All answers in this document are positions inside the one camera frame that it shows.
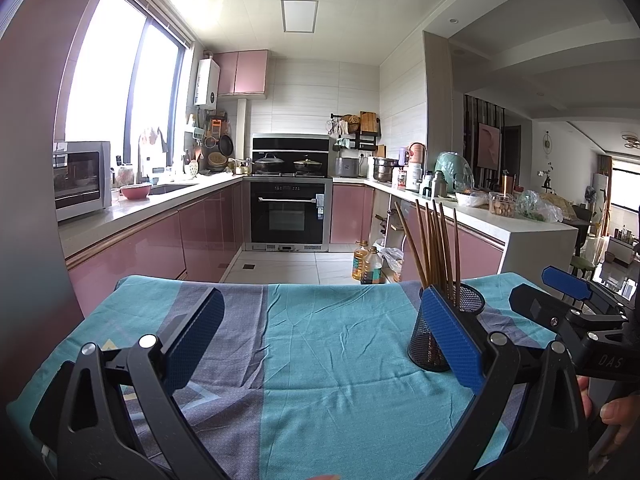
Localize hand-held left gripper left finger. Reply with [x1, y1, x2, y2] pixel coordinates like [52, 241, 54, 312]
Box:
[29, 287, 232, 480]

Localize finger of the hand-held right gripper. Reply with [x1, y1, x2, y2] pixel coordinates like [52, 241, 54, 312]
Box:
[541, 266, 596, 303]
[508, 283, 571, 333]

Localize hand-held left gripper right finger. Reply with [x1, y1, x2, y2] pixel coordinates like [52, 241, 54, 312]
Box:
[417, 284, 592, 480]

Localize black mesh utensil holder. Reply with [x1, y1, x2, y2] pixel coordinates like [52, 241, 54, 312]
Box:
[406, 281, 487, 373]

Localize bunch of bamboo chopsticks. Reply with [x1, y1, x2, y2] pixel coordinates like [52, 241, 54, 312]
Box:
[394, 199, 463, 301]

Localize person's right hand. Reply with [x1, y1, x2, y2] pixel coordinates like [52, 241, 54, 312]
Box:
[577, 376, 640, 430]

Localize plastic bag of vegetables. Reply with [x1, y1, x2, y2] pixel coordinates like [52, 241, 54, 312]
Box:
[515, 189, 563, 223]

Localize clear plastic bag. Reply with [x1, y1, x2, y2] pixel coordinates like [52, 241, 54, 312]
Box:
[380, 246, 405, 281]

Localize clear plastic snack container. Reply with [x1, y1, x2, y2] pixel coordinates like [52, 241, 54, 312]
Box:
[489, 192, 516, 218]

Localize dark cooking oil bottle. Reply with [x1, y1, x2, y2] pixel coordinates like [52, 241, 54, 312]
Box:
[361, 246, 387, 285]

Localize pink base cabinets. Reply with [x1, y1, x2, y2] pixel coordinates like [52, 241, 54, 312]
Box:
[331, 182, 506, 281]
[65, 180, 251, 316]

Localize yellow cooking oil bottle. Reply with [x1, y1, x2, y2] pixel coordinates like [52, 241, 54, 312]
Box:
[351, 241, 371, 281]

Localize blue striped tablecloth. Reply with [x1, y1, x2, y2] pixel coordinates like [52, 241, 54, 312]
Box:
[7, 271, 586, 480]

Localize mint green air fryer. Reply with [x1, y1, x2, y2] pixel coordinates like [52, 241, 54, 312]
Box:
[434, 152, 475, 193]

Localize black built-in oven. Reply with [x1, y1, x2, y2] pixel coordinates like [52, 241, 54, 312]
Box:
[249, 177, 333, 252]

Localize large steel stockpot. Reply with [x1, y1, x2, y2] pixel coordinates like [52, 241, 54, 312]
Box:
[372, 157, 399, 182]

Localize black wok with lid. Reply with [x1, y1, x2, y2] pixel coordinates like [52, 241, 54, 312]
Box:
[253, 153, 286, 175]

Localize steel sink faucet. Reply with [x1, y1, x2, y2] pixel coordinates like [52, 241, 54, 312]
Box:
[136, 135, 151, 184]

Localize white microwave oven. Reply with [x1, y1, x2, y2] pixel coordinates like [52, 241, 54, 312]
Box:
[52, 141, 113, 222]

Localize grey refrigerator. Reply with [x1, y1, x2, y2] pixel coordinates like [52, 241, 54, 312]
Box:
[0, 25, 86, 401]

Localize black range hood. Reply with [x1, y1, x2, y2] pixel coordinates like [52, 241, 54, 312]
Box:
[251, 133, 332, 177]

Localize white water heater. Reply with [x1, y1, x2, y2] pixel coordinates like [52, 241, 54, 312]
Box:
[194, 58, 221, 107]

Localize kitchen window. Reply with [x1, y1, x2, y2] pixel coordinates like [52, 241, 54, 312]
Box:
[55, 0, 193, 173]

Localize square ceiling light panel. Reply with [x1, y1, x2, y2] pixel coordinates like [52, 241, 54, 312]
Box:
[280, 0, 318, 33]

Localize pink wall picture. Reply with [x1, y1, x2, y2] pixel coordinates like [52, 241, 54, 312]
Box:
[477, 122, 503, 171]

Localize black wall rack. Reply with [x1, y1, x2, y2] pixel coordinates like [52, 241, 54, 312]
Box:
[330, 111, 382, 151]

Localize pink wall cabinets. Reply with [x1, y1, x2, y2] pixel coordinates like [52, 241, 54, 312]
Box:
[212, 50, 269, 97]

